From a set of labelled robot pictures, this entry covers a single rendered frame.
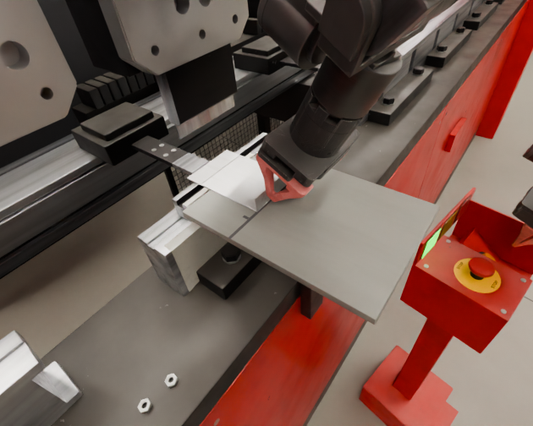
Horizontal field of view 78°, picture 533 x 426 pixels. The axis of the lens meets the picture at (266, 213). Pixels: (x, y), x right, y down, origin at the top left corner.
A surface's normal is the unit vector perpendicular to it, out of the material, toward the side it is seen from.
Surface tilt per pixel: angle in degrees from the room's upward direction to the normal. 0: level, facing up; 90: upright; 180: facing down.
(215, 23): 90
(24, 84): 90
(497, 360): 0
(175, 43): 90
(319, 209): 0
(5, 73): 90
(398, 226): 0
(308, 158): 28
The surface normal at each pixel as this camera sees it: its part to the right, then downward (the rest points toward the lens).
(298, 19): -0.51, 0.20
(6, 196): -0.08, -0.72
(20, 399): 0.79, 0.37
